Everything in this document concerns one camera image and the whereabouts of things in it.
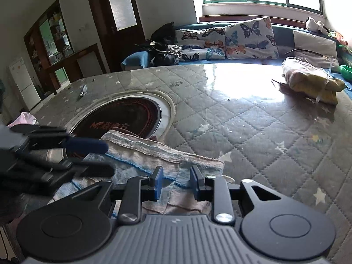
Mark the large butterfly print cushion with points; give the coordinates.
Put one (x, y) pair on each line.
(250, 40)

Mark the dark pen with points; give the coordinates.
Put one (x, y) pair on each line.
(83, 91)

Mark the black bag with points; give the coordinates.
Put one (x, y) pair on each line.
(164, 33)

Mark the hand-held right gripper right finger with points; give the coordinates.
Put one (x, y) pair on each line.
(195, 183)

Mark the grey pillow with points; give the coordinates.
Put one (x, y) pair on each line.
(316, 48)

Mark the pink plastic bag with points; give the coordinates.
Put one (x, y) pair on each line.
(23, 119)

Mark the long butterfly print cushion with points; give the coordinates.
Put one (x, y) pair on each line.
(199, 36)

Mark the dark wooden display cabinet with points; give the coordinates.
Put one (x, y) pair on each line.
(60, 49)

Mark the black white clothes heap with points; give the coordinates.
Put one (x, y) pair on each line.
(165, 53)

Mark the white plush toy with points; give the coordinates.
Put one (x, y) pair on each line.
(315, 24)

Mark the green plastic basin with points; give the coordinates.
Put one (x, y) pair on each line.
(346, 73)

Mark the dark wooden door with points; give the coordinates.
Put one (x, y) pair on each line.
(115, 24)

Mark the white fridge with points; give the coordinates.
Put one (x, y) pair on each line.
(24, 84)

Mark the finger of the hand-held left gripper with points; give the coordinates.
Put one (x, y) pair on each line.
(88, 146)
(93, 170)

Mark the grey quilted table cover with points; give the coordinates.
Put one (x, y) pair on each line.
(242, 134)

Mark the round black induction hob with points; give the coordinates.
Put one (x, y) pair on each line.
(123, 118)

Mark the blue pink striped towel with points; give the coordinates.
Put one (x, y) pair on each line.
(143, 154)

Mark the yellow pink folded clothes pile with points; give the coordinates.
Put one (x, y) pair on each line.
(308, 78)

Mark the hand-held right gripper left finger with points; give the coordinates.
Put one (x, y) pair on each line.
(159, 183)

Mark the teal sofa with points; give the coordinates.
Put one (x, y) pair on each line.
(283, 37)

